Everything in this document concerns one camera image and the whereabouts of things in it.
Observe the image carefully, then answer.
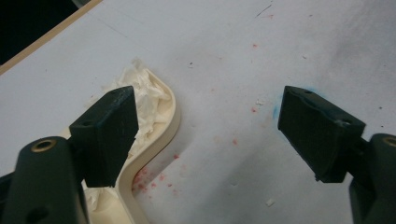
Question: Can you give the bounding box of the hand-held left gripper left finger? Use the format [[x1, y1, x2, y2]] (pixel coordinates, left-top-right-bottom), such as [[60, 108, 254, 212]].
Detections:
[[68, 85, 140, 189]]

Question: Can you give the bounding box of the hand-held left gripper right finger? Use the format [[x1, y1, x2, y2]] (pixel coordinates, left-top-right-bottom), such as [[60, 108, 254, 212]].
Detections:
[[277, 85, 366, 184]]

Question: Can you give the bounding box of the cream plastic dustpan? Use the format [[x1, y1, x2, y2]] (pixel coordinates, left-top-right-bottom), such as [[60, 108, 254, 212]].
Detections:
[[60, 66, 182, 224]]

